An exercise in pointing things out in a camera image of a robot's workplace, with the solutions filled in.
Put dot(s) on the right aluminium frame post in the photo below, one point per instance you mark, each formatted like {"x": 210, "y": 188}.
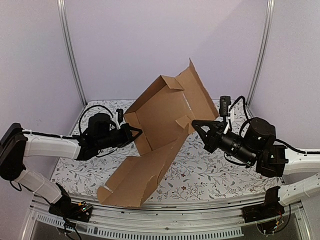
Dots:
{"x": 262, "y": 50}

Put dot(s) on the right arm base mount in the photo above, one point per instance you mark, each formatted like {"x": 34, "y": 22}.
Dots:
{"x": 262, "y": 211}

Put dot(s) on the left aluminium frame post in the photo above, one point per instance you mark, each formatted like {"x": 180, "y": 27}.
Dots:
{"x": 70, "y": 51}

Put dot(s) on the front aluminium rail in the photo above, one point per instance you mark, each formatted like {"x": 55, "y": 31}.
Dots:
{"x": 215, "y": 219}

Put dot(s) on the brown cardboard box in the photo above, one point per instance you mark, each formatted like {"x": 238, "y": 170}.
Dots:
{"x": 164, "y": 112}

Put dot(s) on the floral patterned table mat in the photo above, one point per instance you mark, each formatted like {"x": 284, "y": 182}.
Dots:
{"x": 194, "y": 175}

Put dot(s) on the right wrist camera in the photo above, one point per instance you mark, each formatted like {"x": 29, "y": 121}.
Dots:
{"x": 260, "y": 135}

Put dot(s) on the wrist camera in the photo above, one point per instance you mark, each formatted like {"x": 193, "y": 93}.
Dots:
{"x": 260, "y": 135}
{"x": 99, "y": 124}

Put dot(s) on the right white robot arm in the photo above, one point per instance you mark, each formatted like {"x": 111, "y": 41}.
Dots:
{"x": 270, "y": 156}

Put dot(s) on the aluminium frame post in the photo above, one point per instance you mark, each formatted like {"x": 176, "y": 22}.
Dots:
{"x": 70, "y": 51}
{"x": 262, "y": 50}

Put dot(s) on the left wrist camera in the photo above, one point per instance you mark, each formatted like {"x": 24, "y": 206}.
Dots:
{"x": 99, "y": 124}

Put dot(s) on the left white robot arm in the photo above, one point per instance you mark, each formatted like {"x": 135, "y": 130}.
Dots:
{"x": 18, "y": 143}

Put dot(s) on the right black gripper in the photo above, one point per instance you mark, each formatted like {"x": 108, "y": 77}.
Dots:
{"x": 215, "y": 137}

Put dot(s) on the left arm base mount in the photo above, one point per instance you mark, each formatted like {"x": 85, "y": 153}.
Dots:
{"x": 65, "y": 208}

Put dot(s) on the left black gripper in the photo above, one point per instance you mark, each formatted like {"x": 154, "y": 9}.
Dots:
{"x": 127, "y": 139}

